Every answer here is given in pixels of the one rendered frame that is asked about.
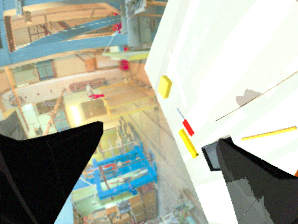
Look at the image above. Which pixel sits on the white panel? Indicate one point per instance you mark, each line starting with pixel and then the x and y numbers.
pixel 260 53

